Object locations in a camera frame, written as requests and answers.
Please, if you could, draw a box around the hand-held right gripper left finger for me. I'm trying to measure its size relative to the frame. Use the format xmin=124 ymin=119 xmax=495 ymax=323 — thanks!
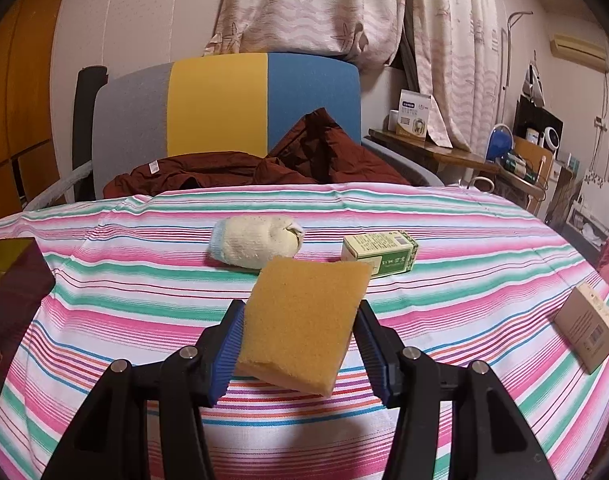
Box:
xmin=42 ymin=299 xmax=248 ymax=480

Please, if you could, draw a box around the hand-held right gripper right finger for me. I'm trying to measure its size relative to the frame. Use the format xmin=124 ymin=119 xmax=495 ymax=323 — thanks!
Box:
xmin=357 ymin=299 xmax=557 ymax=480

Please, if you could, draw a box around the large yellow sponge block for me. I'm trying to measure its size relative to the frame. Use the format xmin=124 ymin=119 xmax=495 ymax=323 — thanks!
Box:
xmin=233 ymin=255 xmax=374 ymax=397

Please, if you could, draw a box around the yellow and maroon bag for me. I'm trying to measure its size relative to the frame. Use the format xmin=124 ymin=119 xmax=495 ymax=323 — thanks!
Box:
xmin=0 ymin=237 xmax=55 ymax=441

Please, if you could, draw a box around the small green box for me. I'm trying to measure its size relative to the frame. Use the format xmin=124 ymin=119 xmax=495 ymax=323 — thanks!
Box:
xmin=341 ymin=230 xmax=419 ymax=279

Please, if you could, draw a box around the rolled cream sock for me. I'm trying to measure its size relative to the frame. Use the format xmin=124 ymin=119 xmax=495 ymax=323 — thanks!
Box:
xmin=209 ymin=215 xmax=305 ymax=272

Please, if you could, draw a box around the striped cloth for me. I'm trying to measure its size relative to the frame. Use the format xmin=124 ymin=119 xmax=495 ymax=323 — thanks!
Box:
xmin=0 ymin=182 xmax=609 ymax=480

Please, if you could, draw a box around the brown cardboard box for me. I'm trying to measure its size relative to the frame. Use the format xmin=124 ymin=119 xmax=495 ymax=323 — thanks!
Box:
xmin=554 ymin=281 xmax=609 ymax=375

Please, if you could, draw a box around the wooden desk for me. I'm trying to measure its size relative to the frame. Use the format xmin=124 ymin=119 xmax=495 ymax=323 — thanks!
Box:
xmin=368 ymin=128 xmax=500 ymax=173

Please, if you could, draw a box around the maroon garment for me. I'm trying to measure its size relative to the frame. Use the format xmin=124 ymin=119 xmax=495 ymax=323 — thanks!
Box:
xmin=103 ymin=107 xmax=412 ymax=200

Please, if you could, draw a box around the wooden side shelf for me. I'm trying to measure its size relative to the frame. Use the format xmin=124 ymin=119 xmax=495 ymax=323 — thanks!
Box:
xmin=499 ymin=137 xmax=575 ymax=216

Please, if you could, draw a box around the white carton with window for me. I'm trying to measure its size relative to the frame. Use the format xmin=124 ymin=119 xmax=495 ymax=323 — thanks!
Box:
xmin=395 ymin=89 xmax=432 ymax=141

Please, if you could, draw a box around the blue desk fan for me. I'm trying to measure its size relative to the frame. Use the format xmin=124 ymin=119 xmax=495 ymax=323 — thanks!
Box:
xmin=485 ymin=125 xmax=515 ymax=163

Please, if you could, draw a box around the grey yellow blue chair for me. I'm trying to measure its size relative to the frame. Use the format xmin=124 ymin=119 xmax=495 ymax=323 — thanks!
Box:
xmin=72 ymin=52 xmax=445 ymax=201

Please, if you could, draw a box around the white storage rack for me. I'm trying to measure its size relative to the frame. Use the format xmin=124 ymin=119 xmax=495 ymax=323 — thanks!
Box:
xmin=564 ymin=180 xmax=609 ymax=248

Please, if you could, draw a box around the black monitor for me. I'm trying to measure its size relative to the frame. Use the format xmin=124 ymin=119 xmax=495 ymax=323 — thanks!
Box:
xmin=514 ymin=95 xmax=564 ymax=151

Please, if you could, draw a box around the pink patterned curtain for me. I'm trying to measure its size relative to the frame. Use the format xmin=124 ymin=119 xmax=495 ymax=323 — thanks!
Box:
xmin=409 ymin=0 xmax=510 ymax=153
xmin=202 ymin=0 xmax=410 ymax=66

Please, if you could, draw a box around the wooden wardrobe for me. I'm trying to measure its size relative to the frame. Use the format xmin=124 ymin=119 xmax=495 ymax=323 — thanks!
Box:
xmin=0 ymin=0 xmax=85 ymax=211

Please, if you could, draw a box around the beige air conditioner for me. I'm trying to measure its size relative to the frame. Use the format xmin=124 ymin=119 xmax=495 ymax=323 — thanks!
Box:
xmin=549 ymin=34 xmax=607 ymax=71

